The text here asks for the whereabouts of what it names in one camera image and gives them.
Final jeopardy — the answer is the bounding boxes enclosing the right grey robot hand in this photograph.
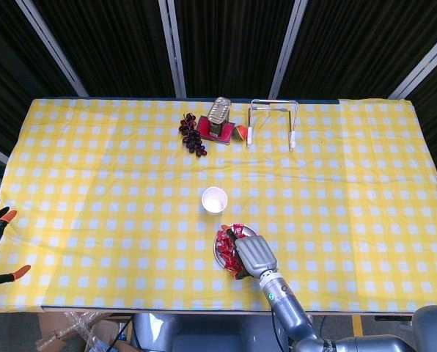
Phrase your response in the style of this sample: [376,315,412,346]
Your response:
[221,225,279,282]

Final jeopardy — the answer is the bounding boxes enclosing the round metal plate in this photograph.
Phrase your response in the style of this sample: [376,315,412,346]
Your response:
[213,222,259,280]

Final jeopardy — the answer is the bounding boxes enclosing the white paper cup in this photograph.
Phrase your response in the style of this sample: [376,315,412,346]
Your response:
[201,186,229,216]

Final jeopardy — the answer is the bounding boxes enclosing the grey robot torso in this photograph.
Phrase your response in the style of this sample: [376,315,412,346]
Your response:
[131,312,290,352]

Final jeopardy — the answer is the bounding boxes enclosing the yellow white checked tablecloth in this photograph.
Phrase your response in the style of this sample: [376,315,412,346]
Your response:
[0,97,437,315]

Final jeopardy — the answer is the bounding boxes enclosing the brown cardboard box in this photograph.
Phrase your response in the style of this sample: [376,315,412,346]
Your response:
[37,311,133,352]

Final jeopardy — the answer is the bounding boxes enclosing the clear plastic wrap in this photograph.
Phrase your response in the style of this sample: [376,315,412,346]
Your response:
[34,311,109,352]

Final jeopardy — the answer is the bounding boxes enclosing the dark purple grape bunch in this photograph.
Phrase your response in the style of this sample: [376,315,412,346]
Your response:
[178,112,208,158]

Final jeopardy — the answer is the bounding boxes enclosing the red rectangular tray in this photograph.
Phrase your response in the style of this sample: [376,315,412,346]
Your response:
[197,115,236,147]

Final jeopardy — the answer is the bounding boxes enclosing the white wire stand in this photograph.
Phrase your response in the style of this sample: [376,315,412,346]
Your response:
[246,98,300,152]

